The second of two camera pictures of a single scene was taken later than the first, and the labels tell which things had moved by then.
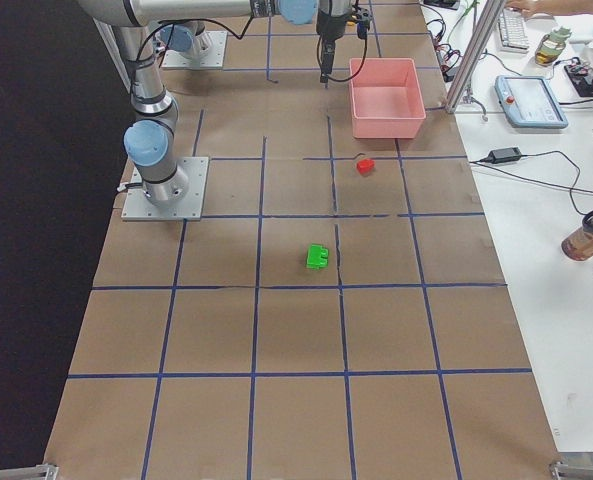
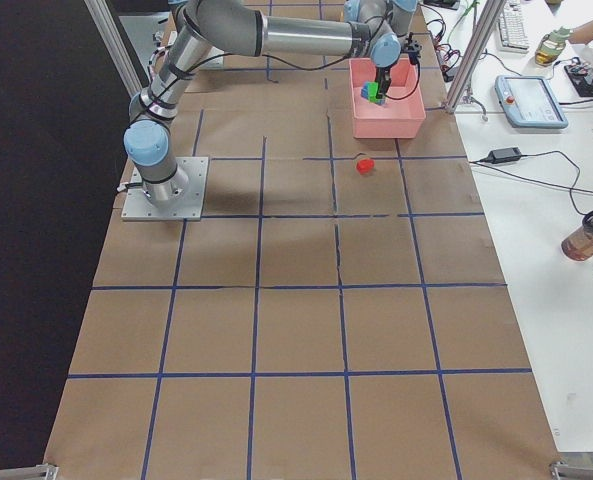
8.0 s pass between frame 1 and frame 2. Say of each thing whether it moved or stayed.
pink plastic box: stayed
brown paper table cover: stayed
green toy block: moved
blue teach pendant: stayed
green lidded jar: stayed
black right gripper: moved
